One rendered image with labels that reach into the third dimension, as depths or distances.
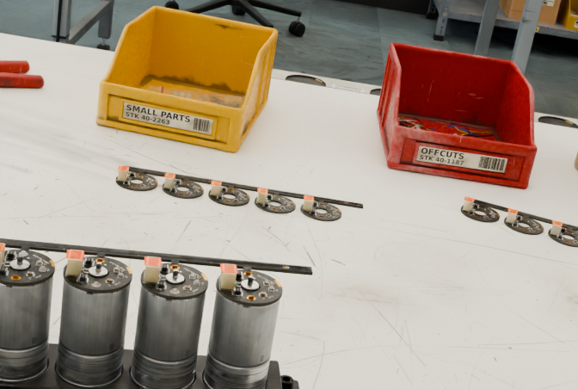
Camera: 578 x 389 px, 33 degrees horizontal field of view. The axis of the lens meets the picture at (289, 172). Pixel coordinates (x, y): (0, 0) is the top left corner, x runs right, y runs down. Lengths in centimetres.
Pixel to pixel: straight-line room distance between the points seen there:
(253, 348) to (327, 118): 41
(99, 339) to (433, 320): 20
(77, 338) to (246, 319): 6
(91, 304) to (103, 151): 29
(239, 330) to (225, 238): 18
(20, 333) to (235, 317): 8
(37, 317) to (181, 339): 5
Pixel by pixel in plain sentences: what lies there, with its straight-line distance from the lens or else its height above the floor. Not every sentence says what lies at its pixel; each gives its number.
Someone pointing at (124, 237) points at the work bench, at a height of 75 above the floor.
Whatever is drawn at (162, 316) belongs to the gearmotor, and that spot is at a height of 80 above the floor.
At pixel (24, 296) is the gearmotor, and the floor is 81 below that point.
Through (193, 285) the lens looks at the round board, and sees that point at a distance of 37.
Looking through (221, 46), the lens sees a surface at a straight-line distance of 77.
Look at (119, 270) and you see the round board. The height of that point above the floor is 81.
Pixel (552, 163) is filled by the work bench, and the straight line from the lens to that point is 77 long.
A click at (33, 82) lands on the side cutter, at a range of 74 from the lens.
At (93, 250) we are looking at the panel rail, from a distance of 38.
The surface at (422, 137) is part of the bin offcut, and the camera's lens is 68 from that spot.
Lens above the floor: 99
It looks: 22 degrees down
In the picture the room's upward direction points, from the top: 10 degrees clockwise
